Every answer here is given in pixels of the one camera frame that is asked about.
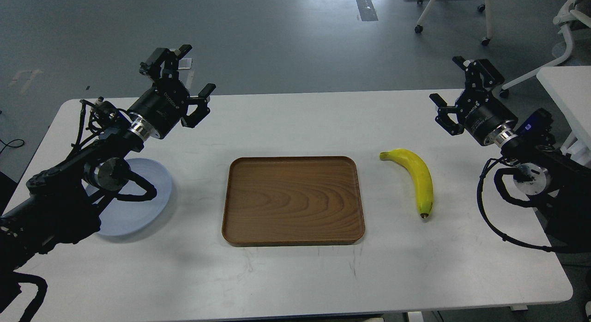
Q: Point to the brown wooden tray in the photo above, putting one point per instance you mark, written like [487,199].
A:
[293,201]

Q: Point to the yellow banana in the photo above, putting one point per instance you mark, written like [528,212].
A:
[421,177]

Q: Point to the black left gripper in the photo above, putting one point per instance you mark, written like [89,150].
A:
[164,110]

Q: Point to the white side table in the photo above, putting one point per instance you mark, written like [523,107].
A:
[570,89]

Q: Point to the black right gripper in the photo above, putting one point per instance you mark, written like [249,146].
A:
[478,113]

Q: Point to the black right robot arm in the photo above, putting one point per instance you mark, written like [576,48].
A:
[535,174]

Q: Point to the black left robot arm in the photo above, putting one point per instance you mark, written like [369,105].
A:
[67,199]

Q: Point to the light blue plate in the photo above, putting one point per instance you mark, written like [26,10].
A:
[121,218]

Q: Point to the grey floor tape strip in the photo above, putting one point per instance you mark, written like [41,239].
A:
[367,11]

